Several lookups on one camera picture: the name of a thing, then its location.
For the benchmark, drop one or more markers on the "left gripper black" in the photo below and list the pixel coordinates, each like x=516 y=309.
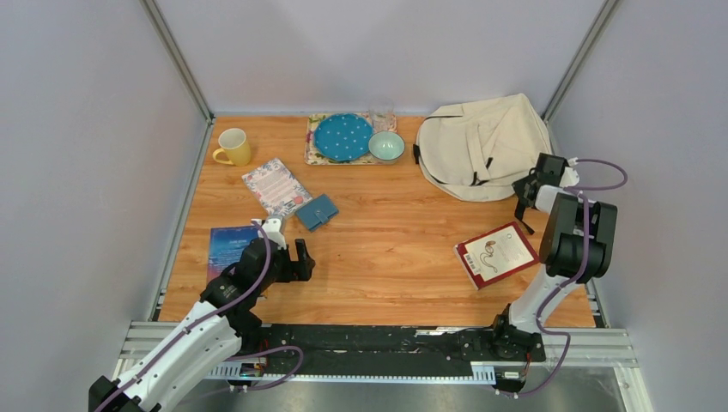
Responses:
x=299 y=270

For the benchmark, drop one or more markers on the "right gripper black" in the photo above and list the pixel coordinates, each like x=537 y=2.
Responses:
x=519 y=188

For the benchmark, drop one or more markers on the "beige canvas backpack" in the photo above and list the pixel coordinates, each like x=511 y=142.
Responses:
x=474 y=151

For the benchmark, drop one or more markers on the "blue leather wallet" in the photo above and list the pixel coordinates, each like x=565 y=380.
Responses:
x=317 y=212

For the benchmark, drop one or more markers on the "blue Jane Eyre book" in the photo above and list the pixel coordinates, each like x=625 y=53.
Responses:
x=226 y=245

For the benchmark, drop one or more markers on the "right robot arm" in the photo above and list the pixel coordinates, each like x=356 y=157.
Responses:
x=576 y=246

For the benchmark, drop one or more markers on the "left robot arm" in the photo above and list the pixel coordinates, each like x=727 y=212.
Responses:
x=217 y=328

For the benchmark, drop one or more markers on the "red white book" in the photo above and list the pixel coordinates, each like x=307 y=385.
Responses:
x=495 y=255

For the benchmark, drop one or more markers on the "floral cover book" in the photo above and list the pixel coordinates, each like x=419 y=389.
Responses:
x=277 y=190

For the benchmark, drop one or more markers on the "blue polka dot plate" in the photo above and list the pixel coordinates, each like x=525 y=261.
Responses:
x=343 y=136

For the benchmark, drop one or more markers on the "light teal bowl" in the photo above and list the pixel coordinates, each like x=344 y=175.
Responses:
x=386 y=146

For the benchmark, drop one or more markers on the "yellow mug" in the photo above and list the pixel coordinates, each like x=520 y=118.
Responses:
x=234 y=148

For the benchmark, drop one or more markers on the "floral tray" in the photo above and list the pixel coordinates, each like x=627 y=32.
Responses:
x=314 y=157

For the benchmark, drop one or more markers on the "clear drinking glass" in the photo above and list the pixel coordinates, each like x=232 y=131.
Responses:
x=381 y=114

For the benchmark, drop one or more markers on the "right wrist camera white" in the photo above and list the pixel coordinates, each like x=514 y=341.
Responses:
x=570 y=177

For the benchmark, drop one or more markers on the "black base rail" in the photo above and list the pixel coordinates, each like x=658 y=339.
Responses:
x=387 y=351

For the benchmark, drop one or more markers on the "aluminium frame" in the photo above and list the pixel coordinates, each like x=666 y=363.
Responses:
x=601 y=347

